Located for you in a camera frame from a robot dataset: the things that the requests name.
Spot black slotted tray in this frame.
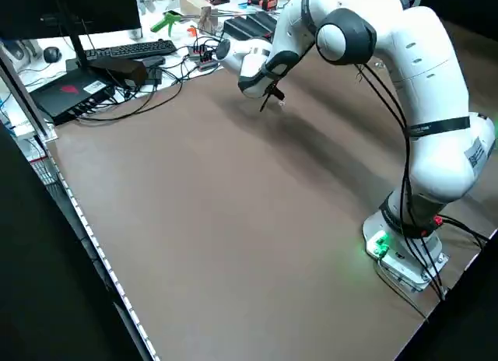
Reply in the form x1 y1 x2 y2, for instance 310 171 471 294
223 11 280 41

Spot black box with red logo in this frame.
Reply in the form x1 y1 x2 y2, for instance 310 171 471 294
29 67 117 127

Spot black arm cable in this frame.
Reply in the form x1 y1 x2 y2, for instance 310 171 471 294
352 61 489 323

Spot black computer mouse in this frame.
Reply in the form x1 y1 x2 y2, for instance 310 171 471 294
43 45 62 64

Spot dark brown box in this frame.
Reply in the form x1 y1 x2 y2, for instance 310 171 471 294
88 58 149 93

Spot black computer monitor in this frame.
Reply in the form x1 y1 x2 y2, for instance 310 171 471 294
0 0 143 41

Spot black table cable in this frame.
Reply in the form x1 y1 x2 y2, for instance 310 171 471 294
75 45 188 123

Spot black monitor stand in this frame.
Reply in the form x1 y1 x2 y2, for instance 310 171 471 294
52 0 93 72

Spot pale wooden block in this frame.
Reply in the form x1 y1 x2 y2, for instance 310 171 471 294
179 0 213 16

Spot aluminium frame post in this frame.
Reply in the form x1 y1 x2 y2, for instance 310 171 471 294
0 47 58 142

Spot green glue gun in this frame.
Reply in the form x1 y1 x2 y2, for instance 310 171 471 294
150 10 183 38

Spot orange and black power tool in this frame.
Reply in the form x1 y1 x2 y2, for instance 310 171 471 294
237 0 278 11

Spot black keyboard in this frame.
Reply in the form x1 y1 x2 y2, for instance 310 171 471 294
83 39 178 61

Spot grey hub with red plugs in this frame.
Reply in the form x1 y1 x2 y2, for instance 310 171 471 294
188 41 219 71

